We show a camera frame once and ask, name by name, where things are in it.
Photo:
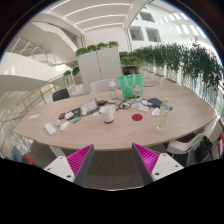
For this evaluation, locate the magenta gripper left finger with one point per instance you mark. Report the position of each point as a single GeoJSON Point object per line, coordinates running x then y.
{"type": "Point", "coordinates": [73, 167]}

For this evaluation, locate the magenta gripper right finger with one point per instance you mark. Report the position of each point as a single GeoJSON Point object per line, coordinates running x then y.
{"type": "Point", "coordinates": [153, 166]}

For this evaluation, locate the clear water bottle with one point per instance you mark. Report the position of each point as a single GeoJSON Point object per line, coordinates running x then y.
{"type": "Point", "coordinates": [113, 89]}

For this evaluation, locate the white computer mouse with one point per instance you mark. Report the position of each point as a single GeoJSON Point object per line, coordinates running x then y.
{"type": "Point", "coordinates": [64, 125]}

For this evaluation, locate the blue marker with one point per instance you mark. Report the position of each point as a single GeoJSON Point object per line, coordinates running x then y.
{"type": "Point", "coordinates": [76, 120]}

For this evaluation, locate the white power adapter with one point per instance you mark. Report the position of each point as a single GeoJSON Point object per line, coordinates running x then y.
{"type": "Point", "coordinates": [50, 129]}

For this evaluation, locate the red round coaster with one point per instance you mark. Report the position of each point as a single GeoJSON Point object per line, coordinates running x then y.
{"type": "Point", "coordinates": [137, 117]}

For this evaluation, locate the clear bottle yellow cap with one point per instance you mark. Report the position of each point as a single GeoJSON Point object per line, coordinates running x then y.
{"type": "Point", "coordinates": [164, 110]}

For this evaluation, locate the white mug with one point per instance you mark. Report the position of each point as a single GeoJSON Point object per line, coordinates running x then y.
{"type": "Point", "coordinates": [107, 113]}

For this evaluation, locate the black backpack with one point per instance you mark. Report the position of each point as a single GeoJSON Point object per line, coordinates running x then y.
{"type": "Point", "coordinates": [204, 150]}

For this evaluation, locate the dark blue notebook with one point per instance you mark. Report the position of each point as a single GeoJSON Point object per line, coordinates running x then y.
{"type": "Point", "coordinates": [158, 102]}

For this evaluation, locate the white paper note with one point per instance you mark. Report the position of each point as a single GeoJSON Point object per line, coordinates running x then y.
{"type": "Point", "coordinates": [34, 116]}

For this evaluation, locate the black chair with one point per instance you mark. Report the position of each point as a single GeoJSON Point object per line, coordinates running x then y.
{"type": "Point", "coordinates": [60, 95]}

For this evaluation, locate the white chair right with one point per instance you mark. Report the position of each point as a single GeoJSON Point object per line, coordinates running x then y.
{"type": "Point", "coordinates": [189, 142]}

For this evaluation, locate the green tote bag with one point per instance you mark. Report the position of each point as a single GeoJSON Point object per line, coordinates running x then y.
{"type": "Point", "coordinates": [131, 85]}

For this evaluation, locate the white cabinet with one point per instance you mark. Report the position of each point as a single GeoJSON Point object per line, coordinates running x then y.
{"type": "Point", "coordinates": [100, 65]}

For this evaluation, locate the green hedge planter row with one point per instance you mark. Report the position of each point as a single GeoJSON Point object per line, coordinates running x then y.
{"type": "Point", "coordinates": [197, 64]}

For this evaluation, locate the plants on cabinet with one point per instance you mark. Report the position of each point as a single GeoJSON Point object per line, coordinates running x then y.
{"type": "Point", "coordinates": [97, 47]}

